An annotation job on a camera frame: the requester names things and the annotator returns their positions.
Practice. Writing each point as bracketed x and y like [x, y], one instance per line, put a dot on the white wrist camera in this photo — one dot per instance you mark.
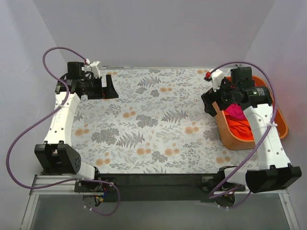
[93, 67]
[215, 77]

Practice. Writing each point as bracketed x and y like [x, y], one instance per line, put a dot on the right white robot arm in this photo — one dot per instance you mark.
[267, 167]

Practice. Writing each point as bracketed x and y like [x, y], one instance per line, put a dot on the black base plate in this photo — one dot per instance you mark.
[163, 187]

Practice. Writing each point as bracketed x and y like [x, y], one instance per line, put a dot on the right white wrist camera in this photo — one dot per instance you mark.
[215, 77]

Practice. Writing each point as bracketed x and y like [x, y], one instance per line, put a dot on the orange plastic basket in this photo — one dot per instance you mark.
[232, 142]

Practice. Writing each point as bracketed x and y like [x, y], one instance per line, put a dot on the aluminium frame rail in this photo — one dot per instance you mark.
[62, 203]

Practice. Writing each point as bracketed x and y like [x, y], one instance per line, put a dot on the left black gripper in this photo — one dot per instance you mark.
[100, 86]

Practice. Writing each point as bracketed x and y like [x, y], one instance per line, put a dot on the magenta t shirt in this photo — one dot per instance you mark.
[235, 111]

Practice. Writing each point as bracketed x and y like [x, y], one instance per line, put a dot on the floral tablecloth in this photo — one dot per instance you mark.
[156, 125]

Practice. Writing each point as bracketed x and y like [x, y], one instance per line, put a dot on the orange t shirt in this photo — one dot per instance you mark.
[240, 128]

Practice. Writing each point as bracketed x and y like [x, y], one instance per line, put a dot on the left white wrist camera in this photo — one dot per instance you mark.
[93, 67]

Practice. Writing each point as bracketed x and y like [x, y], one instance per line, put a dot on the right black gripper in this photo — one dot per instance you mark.
[214, 98]

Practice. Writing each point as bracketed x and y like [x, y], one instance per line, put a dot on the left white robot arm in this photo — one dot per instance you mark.
[56, 155]

